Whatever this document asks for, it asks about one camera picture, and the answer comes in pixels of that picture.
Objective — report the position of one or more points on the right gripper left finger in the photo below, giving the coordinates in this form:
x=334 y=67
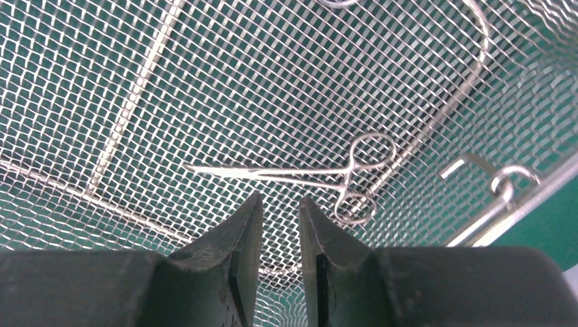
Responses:
x=209 y=282

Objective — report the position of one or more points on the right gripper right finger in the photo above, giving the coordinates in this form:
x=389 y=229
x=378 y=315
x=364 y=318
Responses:
x=348 y=283

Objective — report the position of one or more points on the surgical forceps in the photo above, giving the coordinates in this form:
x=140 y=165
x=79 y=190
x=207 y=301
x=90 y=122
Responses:
x=284 y=175

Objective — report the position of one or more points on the metal mesh tray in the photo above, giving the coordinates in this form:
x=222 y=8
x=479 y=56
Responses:
x=103 y=103

